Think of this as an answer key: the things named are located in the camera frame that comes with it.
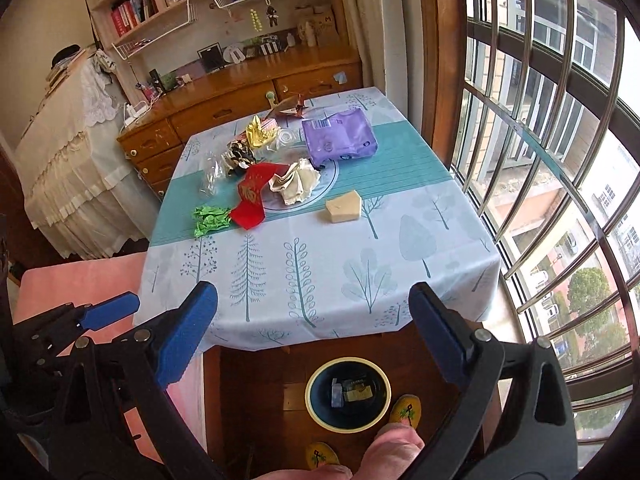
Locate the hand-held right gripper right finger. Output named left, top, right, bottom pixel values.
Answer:
left=400, top=282, right=581, bottom=480

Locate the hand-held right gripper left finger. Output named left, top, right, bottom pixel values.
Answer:
left=55, top=281, right=226, bottom=480

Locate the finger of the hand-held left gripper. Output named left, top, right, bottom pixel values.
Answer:
left=14, top=292, right=141, bottom=363

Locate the blue bin with cream rim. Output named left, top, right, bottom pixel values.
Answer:
left=304, top=356, right=392, bottom=434

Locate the red paper envelope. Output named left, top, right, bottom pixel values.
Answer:
left=229, top=162, right=291, bottom=231

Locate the clear plastic wrapper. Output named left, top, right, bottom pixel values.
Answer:
left=200, top=152, right=236, bottom=196

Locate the beige paper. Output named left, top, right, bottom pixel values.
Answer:
left=268, top=158, right=323, bottom=206

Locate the purple plastic packet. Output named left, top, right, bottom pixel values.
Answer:
left=301, top=108, right=379, bottom=167

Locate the pink blanket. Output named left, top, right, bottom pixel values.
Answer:
left=10, top=251, right=207, bottom=461

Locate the person's right yellow slipper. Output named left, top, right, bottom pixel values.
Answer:
left=387, top=394, right=423, bottom=431

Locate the person's yellow slipper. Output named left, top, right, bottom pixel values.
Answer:
left=306, top=441, right=341, bottom=471
left=387, top=394, right=423, bottom=431

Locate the small dark yellow packet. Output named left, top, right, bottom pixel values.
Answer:
left=345, top=380, right=376, bottom=403

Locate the crumpled green wrapper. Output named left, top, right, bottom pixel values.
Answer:
left=192, top=204, right=234, bottom=237

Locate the person's right pink pants leg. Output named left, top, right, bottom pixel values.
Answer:
left=361, top=422, right=426, bottom=480

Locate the person's pink pants leg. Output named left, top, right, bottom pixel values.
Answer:
left=260, top=464, right=353, bottom=480
left=361, top=422, right=426, bottom=480

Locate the tree print tablecloth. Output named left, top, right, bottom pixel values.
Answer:
left=132, top=86, right=502, bottom=353

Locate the cream lace cover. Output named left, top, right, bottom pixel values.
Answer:
left=12, top=52, right=161, bottom=261

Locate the beige pentagon box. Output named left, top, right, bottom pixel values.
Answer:
left=325, top=190, right=363, bottom=223

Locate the person's left yellow slipper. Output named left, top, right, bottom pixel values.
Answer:
left=306, top=441, right=341, bottom=471

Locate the person's left pink pants leg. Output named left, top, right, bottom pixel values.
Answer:
left=260, top=464, right=353, bottom=480

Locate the clear round plate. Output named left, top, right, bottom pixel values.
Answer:
left=260, top=160, right=341, bottom=212

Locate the black white patterned wrapper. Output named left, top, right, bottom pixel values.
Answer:
left=222, top=139, right=258, bottom=176

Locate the white power strip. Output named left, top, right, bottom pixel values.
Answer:
left=121, top=101, right=153, bottom=128

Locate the crumpled gold wrapper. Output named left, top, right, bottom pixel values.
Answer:
left=243, top=115, right=279, bottom=148

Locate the clear plastic cup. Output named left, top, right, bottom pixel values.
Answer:
left=272, top=127, right=306, bottom=153

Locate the wooden dresser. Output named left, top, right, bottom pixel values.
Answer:
left=116, top=42, right=364, bottom=201

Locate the dark red paper crane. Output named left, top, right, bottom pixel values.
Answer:
left=265, top=94, right=313, bottom=121

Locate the steel window grille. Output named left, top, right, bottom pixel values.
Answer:
left=450, top=0, right=640, bottom=411

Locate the row of red books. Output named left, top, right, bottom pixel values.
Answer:
left=111, top=0, right=161, bottom=37

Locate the light wooden bookshelf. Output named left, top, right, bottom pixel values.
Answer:
left=80, top=0, right=336, bottom=63

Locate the cream curtain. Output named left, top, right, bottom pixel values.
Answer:
left=332, top=0, right=387, bottom=92

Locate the brown paper bag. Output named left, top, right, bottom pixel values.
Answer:
left=295, top=5, right=338, bottom=47

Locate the black picture frame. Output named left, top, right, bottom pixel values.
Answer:
left=197, top=45, right=226, bottom=73

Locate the brown wooden window frame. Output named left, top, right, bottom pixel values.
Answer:
left=415, top=0, right=468, bottom=163

